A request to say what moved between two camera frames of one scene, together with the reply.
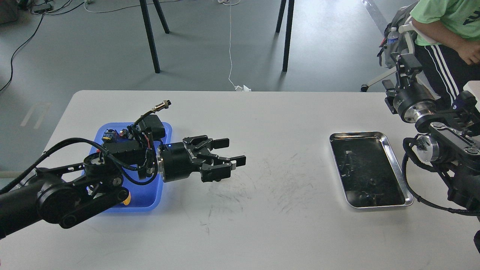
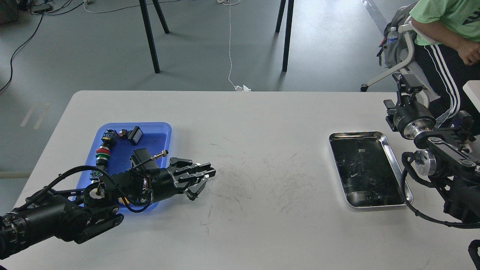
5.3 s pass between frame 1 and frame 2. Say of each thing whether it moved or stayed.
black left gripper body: moved
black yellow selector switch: stayed
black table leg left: stayed
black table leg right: stayed
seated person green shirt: stayed
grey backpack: stayed
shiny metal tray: stayed
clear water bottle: stayed
